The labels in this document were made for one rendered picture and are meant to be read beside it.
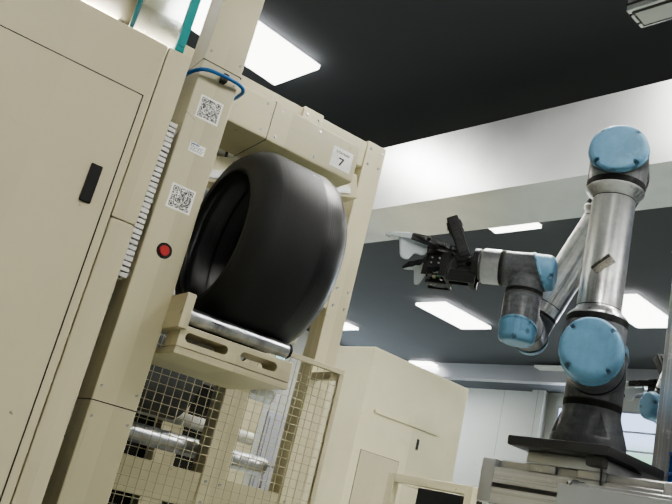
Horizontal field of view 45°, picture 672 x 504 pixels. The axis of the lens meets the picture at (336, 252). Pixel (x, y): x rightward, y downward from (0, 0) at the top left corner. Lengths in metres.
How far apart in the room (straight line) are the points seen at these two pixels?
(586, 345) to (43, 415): 0.98
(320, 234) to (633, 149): 0.94
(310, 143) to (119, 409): 1.21
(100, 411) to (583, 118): 4.21
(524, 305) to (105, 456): 1.16
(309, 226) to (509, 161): 3.74
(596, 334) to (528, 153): 4.31
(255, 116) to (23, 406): 1.61
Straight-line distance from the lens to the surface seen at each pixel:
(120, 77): 1.63
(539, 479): 1.70
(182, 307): 2.19
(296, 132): 2.90
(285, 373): 2.33
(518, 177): 5.78
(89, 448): 2.22
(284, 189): 2.29
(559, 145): 5.71
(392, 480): 4.70
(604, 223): 1.68
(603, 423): 1.69
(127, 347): 2.24
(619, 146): 1.73
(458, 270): 1.71
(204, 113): 2.44
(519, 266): 1.68
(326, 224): 2.31
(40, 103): 1.56
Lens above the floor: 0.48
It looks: 18 degrees up
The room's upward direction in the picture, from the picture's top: 14 degrees clockwise
